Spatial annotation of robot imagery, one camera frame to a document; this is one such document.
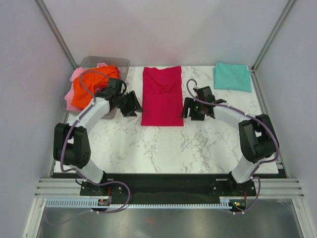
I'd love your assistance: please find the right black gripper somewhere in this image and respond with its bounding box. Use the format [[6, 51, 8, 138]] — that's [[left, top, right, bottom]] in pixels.
[[180, 97, 205, 121]]

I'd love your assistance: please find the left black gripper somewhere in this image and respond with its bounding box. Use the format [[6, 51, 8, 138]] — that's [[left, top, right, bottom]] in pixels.
[[114, 91, 144, 118]]

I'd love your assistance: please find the crimson red t shirt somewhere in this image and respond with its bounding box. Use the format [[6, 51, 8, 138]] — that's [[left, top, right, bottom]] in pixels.
[[141, 66, 184, 126]]

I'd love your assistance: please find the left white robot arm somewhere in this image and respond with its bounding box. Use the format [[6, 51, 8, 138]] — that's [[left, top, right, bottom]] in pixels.
[[53, 91, 144, 195]]

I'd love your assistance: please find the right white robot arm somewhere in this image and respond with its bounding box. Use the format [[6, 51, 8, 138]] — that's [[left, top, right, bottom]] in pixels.
[[181, 97, 279, 196]]

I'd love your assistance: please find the folded teal t shirt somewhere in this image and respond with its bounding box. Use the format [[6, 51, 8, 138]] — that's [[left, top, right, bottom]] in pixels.
[[212, 62, 252, 93]]

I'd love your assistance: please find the orange t shirt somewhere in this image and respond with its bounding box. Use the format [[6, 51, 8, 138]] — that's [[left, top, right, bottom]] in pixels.
[[71, 64, 119, 110]]

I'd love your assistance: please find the light pink t shirt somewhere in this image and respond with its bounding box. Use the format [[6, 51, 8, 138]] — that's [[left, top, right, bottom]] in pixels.
[[64, 62, 111, 112]]

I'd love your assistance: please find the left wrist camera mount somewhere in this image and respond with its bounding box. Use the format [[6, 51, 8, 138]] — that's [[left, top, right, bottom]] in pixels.
[[105, 78, 127, 96]]

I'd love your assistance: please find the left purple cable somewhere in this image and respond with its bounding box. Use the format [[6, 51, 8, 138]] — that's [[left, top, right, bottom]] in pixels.
[[60, 70, 131, 214]]

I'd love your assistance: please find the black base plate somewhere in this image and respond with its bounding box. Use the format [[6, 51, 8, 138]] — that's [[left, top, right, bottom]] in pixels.
[[51, 173, 257, 205]]

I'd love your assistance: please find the left aluminium frame post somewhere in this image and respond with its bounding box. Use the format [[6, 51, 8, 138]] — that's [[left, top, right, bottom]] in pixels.
[[34, 0, 77, 69]]

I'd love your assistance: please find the aluminium frame post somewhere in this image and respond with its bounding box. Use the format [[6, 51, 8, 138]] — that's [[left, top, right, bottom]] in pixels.
[[34, 0, 77, 69], [251, 0, 297, 74]]

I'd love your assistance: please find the white slotted cable duct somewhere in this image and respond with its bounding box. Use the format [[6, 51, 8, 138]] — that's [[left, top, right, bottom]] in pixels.
[[46, 195, 256, 209]]

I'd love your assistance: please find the right aluminium frame post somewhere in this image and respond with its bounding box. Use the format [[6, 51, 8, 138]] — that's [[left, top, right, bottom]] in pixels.
[[251, 0, 297, 74]]

